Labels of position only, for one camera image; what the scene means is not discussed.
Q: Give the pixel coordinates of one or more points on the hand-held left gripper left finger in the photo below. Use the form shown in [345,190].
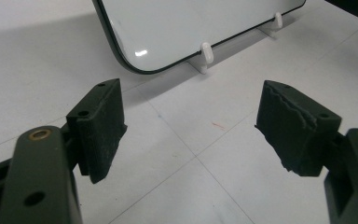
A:
[101,130]

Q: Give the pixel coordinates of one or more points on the white whiteboard with black rim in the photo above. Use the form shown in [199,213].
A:
[183,28]

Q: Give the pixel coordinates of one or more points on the white whiteboard stand foot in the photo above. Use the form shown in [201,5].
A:
[205,57]
[276,25]

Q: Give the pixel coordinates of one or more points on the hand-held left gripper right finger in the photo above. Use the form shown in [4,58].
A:
[295,133]

